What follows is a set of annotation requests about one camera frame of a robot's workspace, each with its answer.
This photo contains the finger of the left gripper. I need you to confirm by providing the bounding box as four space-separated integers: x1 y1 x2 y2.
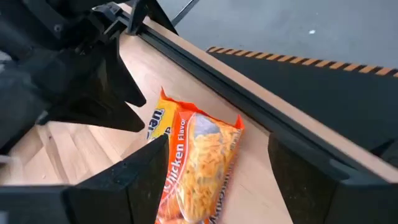
36 101 147 134
96 37 147 109

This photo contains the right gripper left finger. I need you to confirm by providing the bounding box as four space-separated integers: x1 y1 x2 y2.
0 133 171 224

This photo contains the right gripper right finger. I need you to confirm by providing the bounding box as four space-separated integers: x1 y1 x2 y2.
267 132 398 224

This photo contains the orange Maruchan ramen pack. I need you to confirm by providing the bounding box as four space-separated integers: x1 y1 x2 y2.
146 87 246 224

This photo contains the black hazard-striped floor mat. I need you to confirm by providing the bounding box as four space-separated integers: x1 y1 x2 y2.
206 45 398 155

